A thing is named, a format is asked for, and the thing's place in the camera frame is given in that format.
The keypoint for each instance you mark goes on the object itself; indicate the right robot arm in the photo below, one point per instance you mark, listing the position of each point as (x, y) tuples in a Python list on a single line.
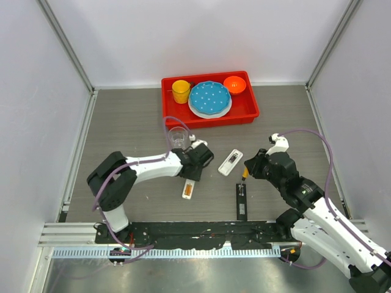
[(313, 220)]

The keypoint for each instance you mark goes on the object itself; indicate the long white remote control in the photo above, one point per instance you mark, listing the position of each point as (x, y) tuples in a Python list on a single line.
[(188, 189)]

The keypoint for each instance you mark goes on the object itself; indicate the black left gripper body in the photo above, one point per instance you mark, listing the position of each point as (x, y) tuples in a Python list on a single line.
[(195, 175)]

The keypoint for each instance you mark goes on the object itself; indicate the aluminium rail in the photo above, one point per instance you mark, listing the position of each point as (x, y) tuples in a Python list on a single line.
[(67, 235)]

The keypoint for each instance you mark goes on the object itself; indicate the orange bowl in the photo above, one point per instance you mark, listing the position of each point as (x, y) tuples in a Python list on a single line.
[(235, 84)]

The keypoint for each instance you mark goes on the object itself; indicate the yellow plastic cup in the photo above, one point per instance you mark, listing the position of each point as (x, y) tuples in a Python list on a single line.
[(181, 90)]

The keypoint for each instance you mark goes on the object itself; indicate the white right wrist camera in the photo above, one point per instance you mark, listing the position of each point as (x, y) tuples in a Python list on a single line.
[(279, 144)]

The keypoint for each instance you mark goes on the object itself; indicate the clear plastic cup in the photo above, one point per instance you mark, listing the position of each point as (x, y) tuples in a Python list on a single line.
[(178, 137)]

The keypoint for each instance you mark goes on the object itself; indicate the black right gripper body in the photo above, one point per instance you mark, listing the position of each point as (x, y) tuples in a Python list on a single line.
[(262, 169)]

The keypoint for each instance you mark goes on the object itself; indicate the orange handle screwdriver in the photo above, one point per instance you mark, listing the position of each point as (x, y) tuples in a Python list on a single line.
[(244, 177)]

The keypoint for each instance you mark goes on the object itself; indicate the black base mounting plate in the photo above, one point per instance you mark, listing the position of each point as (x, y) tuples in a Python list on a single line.
[(196, 235)]

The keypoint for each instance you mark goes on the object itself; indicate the white remote with black batteries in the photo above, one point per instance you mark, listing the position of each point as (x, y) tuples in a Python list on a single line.
[(230, 162)]

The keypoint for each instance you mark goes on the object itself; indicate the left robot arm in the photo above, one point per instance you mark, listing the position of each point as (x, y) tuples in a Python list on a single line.
[(112, 181)]

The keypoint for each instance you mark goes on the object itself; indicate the white plate under blue plate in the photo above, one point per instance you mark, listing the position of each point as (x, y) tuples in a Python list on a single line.
[(207, 116)]

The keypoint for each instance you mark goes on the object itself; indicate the blue dotted plate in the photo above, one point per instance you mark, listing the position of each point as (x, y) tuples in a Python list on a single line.
[(209, 97)]

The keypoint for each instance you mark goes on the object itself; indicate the red plastic tray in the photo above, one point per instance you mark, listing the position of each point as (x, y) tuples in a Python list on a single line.
[(244, 108)]

